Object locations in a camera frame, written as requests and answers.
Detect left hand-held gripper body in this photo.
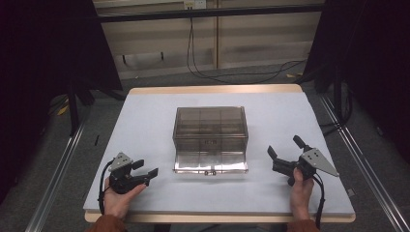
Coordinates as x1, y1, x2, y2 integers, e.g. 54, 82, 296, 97
107, 152, 144, 195

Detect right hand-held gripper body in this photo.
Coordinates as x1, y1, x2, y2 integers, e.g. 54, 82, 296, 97
272, 147, 340, 188

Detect clear plastic compartment box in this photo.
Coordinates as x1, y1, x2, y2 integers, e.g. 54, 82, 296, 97
171, 105, 249, 177

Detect person's left hand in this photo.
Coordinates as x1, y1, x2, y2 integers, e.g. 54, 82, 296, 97
102, 183, 148, 220

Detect person's right hand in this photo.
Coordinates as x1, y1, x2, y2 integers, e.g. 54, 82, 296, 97
289, 167, 315, 222

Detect grey table mat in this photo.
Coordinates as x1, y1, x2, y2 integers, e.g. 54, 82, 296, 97
82, 91, 356, 218

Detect black metal stand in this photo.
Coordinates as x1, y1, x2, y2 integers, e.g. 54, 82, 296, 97
66, 80, 96, 137
317, 64, 354, 136

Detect wooden table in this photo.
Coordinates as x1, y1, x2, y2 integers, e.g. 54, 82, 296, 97
82, 83, 357, 224

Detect black curtain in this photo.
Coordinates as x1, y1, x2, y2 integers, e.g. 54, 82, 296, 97
0, 0, 124, 204
303, 0, 410, 156

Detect black horizontal bar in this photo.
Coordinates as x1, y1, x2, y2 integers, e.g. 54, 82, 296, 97
96, 3, 325, 23

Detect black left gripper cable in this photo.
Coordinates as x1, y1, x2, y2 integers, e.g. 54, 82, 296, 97
98, 159, 116, 216

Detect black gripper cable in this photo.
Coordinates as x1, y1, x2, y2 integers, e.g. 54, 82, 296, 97
98, 159, 116, 216
311, 173, 326, 230

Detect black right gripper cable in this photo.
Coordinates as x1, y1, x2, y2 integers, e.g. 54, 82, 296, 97
311, 173, 326, 230

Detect metal floor rail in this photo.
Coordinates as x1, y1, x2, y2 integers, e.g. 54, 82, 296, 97
24, 120, 87, 232
318, 94, 410, 232

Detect black floor cable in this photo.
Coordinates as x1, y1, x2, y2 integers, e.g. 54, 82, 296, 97
186, 16, 308, 85

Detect white wall socket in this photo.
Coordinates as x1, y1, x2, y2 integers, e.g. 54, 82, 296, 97
183, 0, 207, 11

